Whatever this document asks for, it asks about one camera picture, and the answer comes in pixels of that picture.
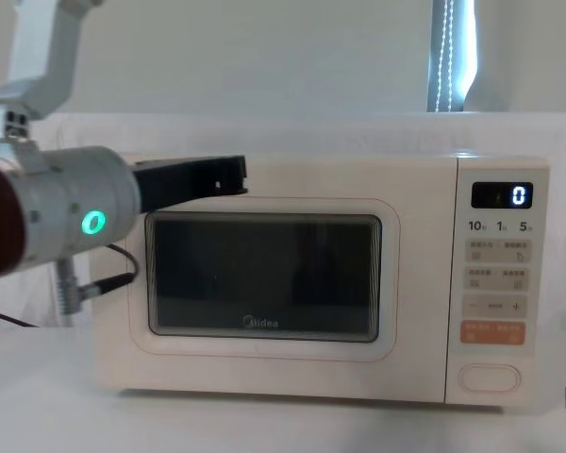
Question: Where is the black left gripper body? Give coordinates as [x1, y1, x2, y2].
[131, 156, 222, 214]

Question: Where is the white curtain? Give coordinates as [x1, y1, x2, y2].
[0, 0, 566, 331]

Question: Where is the oven control panel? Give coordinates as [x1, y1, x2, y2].
[444, 155, 551, 407]

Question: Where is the cream microwave oven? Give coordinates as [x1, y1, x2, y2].
[92, 151, 552, 408]

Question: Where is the white table cloth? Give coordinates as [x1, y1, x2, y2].
[0, 324, 566, 453]

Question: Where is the left gripper thin dark cable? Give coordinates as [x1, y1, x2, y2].
[56, 243, 139, 315]

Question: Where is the black power cable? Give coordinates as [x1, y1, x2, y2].
[0, 308, 40, 328]

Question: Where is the grey striped post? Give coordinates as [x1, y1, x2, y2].
[425, 0, 480, 114]

